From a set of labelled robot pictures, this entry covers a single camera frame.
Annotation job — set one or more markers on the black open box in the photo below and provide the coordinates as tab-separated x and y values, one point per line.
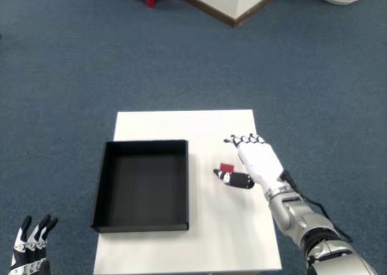
145	187

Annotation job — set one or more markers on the white square table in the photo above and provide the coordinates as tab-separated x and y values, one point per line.
211	130

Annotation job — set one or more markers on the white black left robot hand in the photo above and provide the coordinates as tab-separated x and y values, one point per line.
27	257

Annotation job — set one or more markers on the red cube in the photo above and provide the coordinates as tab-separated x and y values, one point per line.
226	167

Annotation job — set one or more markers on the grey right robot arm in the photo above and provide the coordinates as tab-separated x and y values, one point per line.
302	217

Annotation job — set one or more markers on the white column with brown skirting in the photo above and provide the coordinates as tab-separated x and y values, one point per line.
226	0

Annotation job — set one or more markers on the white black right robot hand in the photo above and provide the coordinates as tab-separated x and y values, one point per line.
260	163

